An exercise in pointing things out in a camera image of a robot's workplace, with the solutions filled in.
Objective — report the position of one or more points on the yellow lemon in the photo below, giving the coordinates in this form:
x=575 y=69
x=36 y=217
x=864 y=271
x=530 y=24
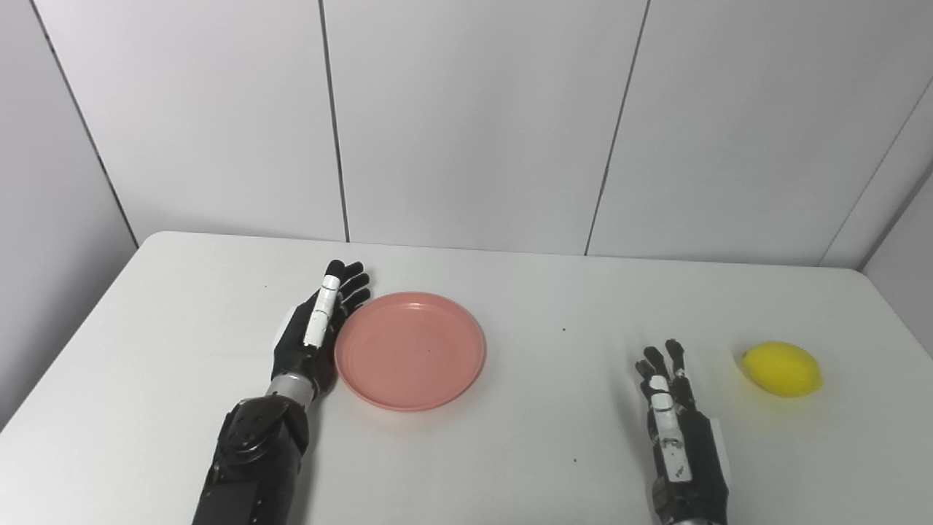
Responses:
x=783 y=368

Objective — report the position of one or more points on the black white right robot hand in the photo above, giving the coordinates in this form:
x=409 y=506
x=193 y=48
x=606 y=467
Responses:
x=681 y=445

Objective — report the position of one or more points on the pink round plate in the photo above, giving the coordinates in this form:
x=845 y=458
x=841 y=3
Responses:
x=412 y=354

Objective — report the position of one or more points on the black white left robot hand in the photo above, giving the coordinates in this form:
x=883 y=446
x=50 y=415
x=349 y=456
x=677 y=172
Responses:
x=310 y=335

